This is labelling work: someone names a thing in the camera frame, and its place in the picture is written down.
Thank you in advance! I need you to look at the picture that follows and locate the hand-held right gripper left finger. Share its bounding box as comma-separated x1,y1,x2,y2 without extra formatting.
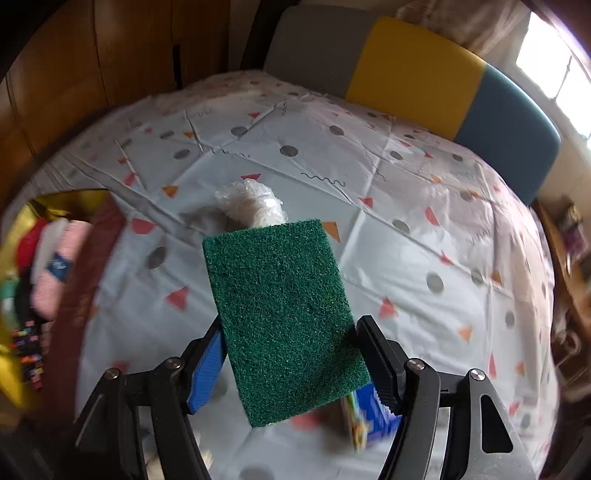
73,318,227,480

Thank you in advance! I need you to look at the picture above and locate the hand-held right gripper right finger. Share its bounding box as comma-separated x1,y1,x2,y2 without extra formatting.
355,315,539,480

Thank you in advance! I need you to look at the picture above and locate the yellow and green scrub sponge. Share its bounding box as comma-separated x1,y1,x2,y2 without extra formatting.
202,219,372,430

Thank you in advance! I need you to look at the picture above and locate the yellow transparent plastic bin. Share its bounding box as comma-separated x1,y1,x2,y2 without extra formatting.
0,189,126,416

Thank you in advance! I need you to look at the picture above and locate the red and beige plush item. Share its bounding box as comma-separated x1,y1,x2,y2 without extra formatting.
15,219,47,278

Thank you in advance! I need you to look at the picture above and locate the blue packet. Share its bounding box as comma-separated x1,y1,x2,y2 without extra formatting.
341,383,403,452

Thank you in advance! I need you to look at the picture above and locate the patterned grey bed sheet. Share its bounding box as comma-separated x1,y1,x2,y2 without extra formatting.
0,69,561,480

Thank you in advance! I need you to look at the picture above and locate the plastic-wrapped white cotton bundle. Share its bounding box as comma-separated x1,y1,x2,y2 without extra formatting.
215,179,287,230

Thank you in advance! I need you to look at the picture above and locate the pink rolled towel blue band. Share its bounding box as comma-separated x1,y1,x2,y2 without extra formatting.
30,220,92,322

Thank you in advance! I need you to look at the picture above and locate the wooden side shelf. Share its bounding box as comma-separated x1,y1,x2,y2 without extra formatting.
534,194,591,403

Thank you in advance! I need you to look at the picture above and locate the grey yellow blue headboard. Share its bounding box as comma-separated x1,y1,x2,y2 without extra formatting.
263,4,561,206

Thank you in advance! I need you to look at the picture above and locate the wooden wardrobe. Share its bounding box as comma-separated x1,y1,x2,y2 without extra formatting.
0,0,241,204

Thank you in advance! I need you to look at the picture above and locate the window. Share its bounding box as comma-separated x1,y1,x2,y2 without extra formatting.
515,11,591,139

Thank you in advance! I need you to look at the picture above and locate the pink curtain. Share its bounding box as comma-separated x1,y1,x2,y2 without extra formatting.
396,0,532,57

